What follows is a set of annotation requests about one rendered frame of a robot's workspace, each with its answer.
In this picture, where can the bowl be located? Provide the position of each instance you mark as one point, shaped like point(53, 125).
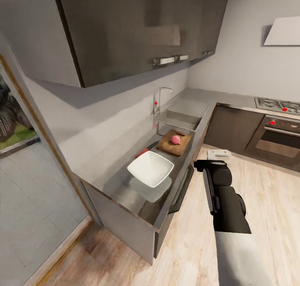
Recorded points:
point(151, 168)

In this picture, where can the cutting board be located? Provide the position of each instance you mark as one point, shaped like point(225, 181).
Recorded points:
point(166, 145)

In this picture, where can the oven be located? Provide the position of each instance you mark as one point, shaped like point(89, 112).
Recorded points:
point(277, 137)

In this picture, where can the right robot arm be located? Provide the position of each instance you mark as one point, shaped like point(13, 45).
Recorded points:
point(239, 262)

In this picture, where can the parer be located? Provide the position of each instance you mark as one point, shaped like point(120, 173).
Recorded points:
point(147, 149)

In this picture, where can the vidalia onion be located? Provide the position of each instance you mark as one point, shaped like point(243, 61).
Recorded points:
point(175, 139)

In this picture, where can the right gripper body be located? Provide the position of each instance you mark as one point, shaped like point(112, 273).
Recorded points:
point(201, 164)

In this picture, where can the fixed window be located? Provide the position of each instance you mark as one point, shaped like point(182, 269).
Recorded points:
point(42, 216)

